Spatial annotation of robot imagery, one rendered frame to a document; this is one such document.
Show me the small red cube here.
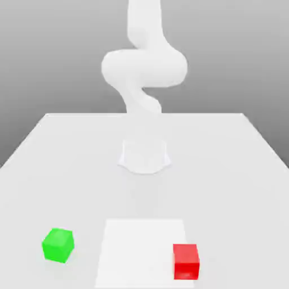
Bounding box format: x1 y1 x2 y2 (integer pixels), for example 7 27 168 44
172 243 201 281

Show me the small green cube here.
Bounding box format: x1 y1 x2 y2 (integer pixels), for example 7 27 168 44
41 227 76 264

